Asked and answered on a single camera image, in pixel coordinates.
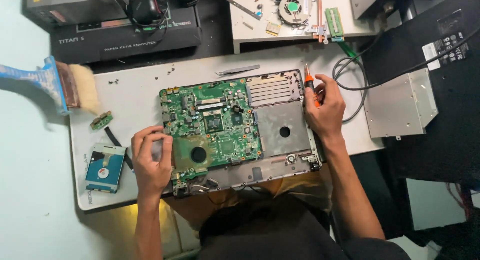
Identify orange black screwdriver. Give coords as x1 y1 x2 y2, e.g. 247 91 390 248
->
304 63 322 108

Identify green memory module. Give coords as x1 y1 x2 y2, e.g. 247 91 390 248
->
324 7 346 42

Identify grey laptop base chassis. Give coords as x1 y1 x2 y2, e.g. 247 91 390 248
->
159 69 323 198

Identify white work mat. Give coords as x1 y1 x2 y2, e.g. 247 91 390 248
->
69 43 385 211

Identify black power cable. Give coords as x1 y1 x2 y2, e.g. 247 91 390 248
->
332 25 480 123

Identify black mouse cable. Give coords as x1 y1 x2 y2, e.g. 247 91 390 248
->
123 0 172 30

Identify small green circuit board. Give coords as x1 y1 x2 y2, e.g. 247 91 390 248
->
89 110 114 131

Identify grey metal tweezers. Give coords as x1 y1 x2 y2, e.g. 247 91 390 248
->
215 64 261 76

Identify blue labelled hard drive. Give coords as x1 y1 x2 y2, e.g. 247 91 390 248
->
85 142 127 194

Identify blue handled dusting brush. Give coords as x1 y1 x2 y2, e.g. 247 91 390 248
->
0 56 101 117

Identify silver optical drive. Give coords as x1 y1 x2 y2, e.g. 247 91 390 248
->
363 67 440 141

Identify black laptop cover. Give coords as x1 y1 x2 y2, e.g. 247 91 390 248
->
359 4 480 186

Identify black flat ribbon strip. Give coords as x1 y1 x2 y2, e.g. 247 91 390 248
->
104 126 134 171

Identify person's left hand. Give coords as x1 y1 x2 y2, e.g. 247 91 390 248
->
131 125 174 195

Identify black keyboard box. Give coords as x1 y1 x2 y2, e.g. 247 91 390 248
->
49 6 203 64

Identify person's black shirt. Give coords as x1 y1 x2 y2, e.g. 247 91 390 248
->
196 193 413 260

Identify white side table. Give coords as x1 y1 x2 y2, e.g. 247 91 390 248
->
228 0 380 54

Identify green laptop motherboard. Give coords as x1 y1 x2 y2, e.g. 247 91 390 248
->
159 78 265 182

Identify grey metal panel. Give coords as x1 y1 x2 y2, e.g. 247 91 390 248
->
347 0 403 20

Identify black computer mouse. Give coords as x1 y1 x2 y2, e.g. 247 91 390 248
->
129 0 163 25

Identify person's right hand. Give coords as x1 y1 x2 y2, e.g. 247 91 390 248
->
303 75 347 141

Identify green ribbon strip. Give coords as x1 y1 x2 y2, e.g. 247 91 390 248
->
337 40 360 59

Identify black cardboard box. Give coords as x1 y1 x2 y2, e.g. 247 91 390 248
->
22 0 129 27

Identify cooling fan with copper pipe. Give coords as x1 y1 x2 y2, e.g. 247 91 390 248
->
275 0 330 43

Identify small yellow wireless card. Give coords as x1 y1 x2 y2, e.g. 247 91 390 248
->
265 22 282 37

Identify person's brown shorts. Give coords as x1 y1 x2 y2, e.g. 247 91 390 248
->
164 173 333 231

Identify black metal bar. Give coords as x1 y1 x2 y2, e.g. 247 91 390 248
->
208 0 263 21

